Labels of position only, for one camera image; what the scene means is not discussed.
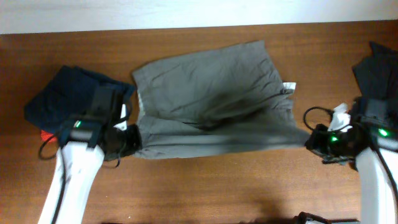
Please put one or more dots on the folded navy blue garment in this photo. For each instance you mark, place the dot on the folded navy blue garment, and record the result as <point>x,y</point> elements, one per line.
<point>69,92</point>

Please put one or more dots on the folded red garment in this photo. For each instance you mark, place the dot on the folded red garment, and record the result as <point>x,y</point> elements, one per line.
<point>46,136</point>

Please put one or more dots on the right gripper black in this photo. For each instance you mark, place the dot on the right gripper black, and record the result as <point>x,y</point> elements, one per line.
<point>314,144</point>

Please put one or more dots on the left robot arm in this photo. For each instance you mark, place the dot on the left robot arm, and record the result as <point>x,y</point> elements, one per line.
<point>85,141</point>

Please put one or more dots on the dark teal garment pile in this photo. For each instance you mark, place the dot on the dark teal garment pile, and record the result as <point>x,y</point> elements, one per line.
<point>376,74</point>

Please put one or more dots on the grey shorts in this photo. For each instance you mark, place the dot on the grey shorts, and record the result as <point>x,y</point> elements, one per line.
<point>215,102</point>

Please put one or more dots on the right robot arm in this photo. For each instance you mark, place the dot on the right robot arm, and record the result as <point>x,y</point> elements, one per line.
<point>366,138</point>

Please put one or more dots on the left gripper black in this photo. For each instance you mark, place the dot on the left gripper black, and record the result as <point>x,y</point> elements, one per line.
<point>135,144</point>

